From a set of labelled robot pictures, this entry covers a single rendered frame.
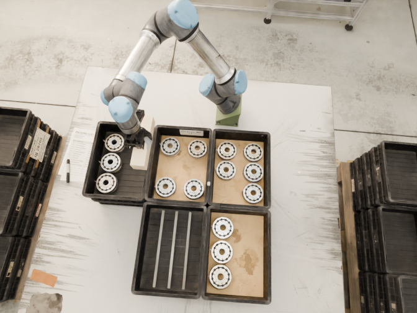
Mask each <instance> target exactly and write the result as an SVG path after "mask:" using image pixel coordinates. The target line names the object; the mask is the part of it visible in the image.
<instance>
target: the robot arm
mask: <svg viewBox="0 0 417 313"><path fill-rule="evenodd" d="M173 36H175V38H177V40H178V41H179V42H184V43H185V44H186V45H187V46H188V47H189V48H190V49H191V50H192V51H193V52H194V53H195V55H196V56H197V57H198V58H199V60H200V61H201V62H202V63H203V64H204V65H205V66H206V67H207V68H208V69H209V71H210V72H211V73H212V74H207V75H205V76H204V77H203V78H202V80H201V82H200V84H199V92H200V94H202V95H203V96H204V97H206V98H207V99H209V100H210V101H212V102H213V103H214V104H215V105H216V106H217V107H218V110H219V111H220V112H222V113H223V114H230V113H232V112H233V111H235V110H236V109H237V107H238V106H239V104H240V101H241V96H240V94H243V93H244V92H245V91H246V89H247V86H248V79H247V76H246V73H245V72H244V71H243V70H236V68H235V67H234V66H233V65H228V63H227V62H226V61H225V60H224V59H223V57H222V56H221V55H220V54H219V53H218V51H217V50H216V49H215V47H214V46H213V45H212V44H211V43H210V41H209V40H208V39H207V37H206V36H205V35H204V34H203V33H202V31H201V30H200V29H199V16H198V14H197V10H196V8H195V7H194V5H193V4H192V3H191V2H190V1H188V0H175V1H172V2H170V3H169V4H168V5H166V6H164V7H163V8H161V9H160V10H158V11H156V12H155V13H154V14H153V15H152V16H151V17H150V18H149V19H148V21H147V23H146V24H145V26H144V27H143V28H142V30H141V32H140V34H139V40H138V42H137V43H136V44H135V46H134V47H133V49H132V51H131V52H130V54H129V55H128V57H127V58H126V60H125V61H124V63H123V65H122V66H121V67H120V69H119V71H118V72H117V74H116V75H115V77H114V78H113V80H112V81H111V83H110V84H109V86H108V87H106V88H104V89H103V90H102V91H101V101H102V102H103V103H104V104H105V105H106V106H108V108H109V112H110V115H111V117H112V118H113V120H115V122H116V123H117V125H118V127H119V128H120V130H121V131H122V132H123V133H124V136H123V138H124V141H123V144H124V145H125V146H126V144H127V146H126V148H128V146H129V148H130V147H132V146H133V147H136V148H137V149H141V148H142V149H143V150H144V146H145V143H146V149H147V150H149V149H150V145H152V143H153V139H152V134H151V133H150V132H149V131H147V130H146V129H145V128H144V127H141V125H140V124H141V122H142V120H143V118H144V116H145V110H142V109H138V106H139V104H140V101H141V99H142V96H143V93H144V92H145V90H146V85H147V83H148V82H147V79H146V78H145V77H144V76H143V75H142V74H140V73H141V71H142V70H143V68H144V67H145V65H146V63H147V61H148V60H149V58H150V56H151V55H152V53H153V52H154V50H155V49H157V48H159V46H160V45H161V44H162V43H163V42H164V41H165V40H167V39H169V38H171V37H173Z"/></svg>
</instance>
